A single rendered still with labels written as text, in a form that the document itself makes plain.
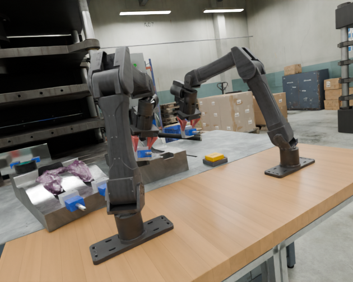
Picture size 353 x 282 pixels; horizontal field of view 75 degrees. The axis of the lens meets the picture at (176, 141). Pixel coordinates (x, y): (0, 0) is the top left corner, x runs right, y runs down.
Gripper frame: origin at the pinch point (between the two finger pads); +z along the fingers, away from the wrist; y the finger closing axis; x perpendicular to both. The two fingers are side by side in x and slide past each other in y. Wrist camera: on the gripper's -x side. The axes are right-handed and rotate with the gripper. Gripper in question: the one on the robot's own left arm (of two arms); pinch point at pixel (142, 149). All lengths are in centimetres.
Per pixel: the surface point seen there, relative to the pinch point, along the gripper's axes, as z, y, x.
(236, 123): 98, -287, -255
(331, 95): 39, -632, -293
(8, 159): 38, 57, -69
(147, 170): 7.2, -1.5, 4.6
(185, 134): 0.4, -25.8, -12.1
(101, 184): 6.9, 16.9, 10.0
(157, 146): 8.9, -14.4, -18.0
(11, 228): 20.7, 43.7, 7.7
